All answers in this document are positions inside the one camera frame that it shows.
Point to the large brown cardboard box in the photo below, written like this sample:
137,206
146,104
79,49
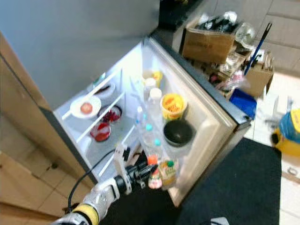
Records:
208,46

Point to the blue plastic bin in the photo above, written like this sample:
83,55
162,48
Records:
243,103

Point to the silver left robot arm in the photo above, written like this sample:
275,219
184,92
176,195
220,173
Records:
98,199

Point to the teal cap water bottle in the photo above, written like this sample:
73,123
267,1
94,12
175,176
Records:
157,142
149,127
141,112

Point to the white cap clear bottle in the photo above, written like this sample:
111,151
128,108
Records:
149,85
155,98

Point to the black bowl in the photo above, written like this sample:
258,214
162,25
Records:
178,133

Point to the black rug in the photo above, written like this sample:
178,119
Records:
234,187

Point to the small brown cardboard box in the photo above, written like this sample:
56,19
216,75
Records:
260,80

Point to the grey steel fridge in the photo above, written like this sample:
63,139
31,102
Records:
75,42

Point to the glass fridge shelf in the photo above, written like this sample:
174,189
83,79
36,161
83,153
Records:
112,82
124,129

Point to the dark bowl with red berries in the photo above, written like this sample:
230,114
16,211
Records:
111,115

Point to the yellow instant noodle cup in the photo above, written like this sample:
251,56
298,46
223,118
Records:
173,105

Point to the orange cap small bottle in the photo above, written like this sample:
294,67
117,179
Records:
154,171

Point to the green cap yellow label bottle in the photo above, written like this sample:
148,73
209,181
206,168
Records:
168,173

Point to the black appliance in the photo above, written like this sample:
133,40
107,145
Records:
173,14

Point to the round red fruit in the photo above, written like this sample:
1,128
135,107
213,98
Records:
86,108

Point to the red filled bowl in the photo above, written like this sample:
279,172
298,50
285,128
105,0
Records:
101,132

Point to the yellow and blue toy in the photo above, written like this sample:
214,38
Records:
288,133

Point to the white bowl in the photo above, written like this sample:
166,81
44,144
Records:
105,90

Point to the clear glass bowl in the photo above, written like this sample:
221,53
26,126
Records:
245,35

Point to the yellow white small cup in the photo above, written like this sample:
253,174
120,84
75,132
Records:
155,75

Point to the white lined fridge door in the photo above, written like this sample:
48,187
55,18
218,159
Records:
213,126

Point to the white plate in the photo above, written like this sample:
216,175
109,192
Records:
76,112

